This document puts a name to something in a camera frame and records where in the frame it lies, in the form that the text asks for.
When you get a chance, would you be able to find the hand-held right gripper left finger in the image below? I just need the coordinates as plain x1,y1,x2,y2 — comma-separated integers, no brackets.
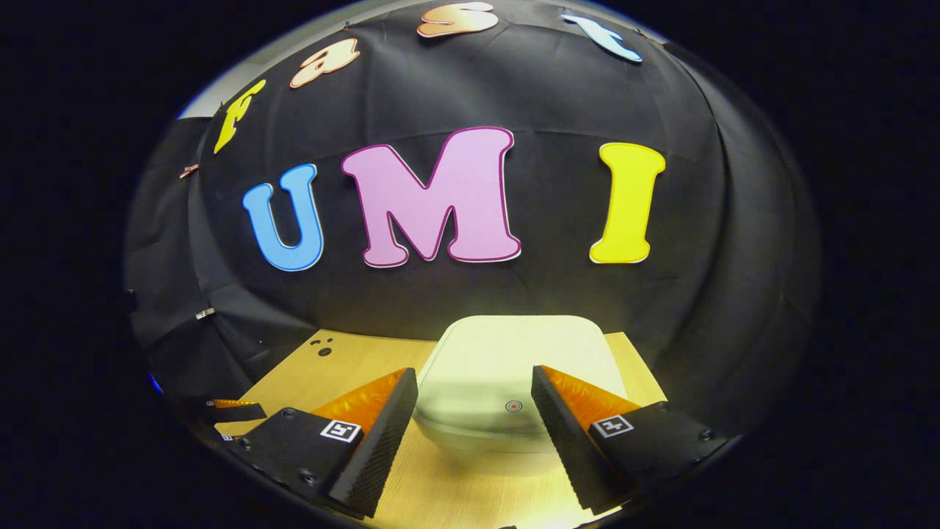
234,367,419,519

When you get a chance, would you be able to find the black backdrop cloth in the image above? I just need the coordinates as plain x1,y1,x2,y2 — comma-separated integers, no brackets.
123,0,822,456

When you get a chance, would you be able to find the wooden desktop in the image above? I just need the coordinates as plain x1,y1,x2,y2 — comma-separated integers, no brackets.
214,328,669,529

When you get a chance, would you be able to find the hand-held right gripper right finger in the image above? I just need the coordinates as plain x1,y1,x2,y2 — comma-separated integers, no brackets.
530,364,717,515

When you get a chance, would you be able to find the pale green desktop garbage bin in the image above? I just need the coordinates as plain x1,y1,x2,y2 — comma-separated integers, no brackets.
411,314,629,456

